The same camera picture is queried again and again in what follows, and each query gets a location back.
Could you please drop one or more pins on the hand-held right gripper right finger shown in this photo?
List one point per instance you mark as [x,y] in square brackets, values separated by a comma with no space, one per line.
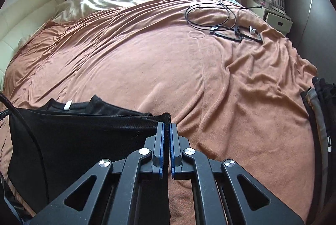
[173,141]

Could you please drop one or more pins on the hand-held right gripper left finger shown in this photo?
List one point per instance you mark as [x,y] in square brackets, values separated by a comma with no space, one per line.
[160,141]

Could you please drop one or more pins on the black t-shirt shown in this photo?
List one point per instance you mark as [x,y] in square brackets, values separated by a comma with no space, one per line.
[78,141]

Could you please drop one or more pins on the pile of dark clothes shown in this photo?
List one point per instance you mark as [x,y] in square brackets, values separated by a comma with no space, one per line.
[323,99]

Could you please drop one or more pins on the brown blanket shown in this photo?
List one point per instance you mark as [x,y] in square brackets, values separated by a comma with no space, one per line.
[157,70]

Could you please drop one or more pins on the small white clip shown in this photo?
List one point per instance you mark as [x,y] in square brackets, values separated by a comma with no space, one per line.
[252,29]

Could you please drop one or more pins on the white nightstand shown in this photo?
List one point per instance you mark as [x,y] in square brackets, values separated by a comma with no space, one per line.
[278,19]

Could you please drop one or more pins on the cream leather headboard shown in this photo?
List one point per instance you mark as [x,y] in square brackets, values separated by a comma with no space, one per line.
[26,12]

